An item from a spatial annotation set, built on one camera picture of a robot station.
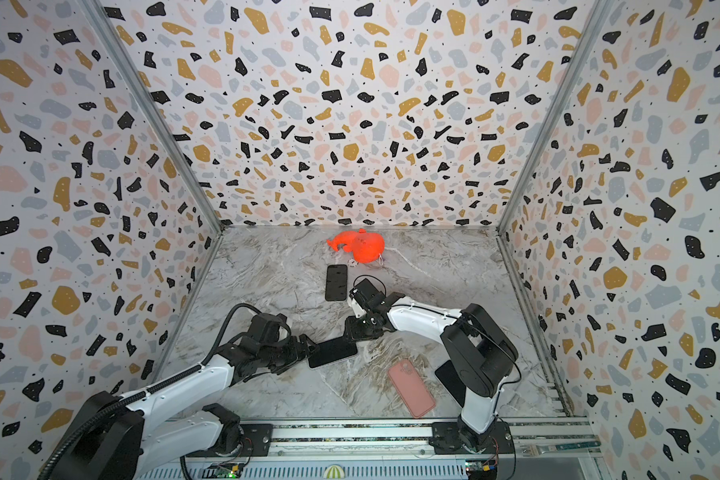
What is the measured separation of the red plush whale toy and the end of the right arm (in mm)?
311

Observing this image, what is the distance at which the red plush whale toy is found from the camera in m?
1.09

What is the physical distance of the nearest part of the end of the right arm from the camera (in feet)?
2.21
